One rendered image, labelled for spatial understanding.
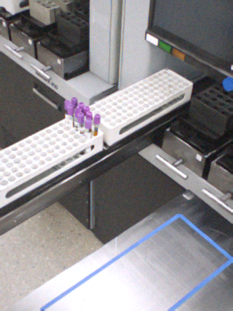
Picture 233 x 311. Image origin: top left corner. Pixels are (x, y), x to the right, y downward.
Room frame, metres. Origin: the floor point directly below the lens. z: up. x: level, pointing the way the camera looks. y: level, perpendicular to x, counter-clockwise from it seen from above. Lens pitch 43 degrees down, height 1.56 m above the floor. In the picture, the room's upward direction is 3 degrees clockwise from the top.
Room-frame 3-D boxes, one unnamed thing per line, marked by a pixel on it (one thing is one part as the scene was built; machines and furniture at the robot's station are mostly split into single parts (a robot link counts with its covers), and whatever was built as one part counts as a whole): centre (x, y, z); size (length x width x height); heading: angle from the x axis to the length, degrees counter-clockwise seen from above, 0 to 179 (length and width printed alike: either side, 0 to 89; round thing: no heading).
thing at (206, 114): (0.93, -0.23, 0.85); 0.12 x 0.02 x 0.06; 45
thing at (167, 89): (0.97, -0.06, 0.83); 0.30 x 0.10 x 0.06; 134
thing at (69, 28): (1.33, 0.16, 0.85); 0.12 x 0.02 x 0.06; 44
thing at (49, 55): (1.49, -0.01, 0.78); 0.73 x 0.14 x 0.09; 134
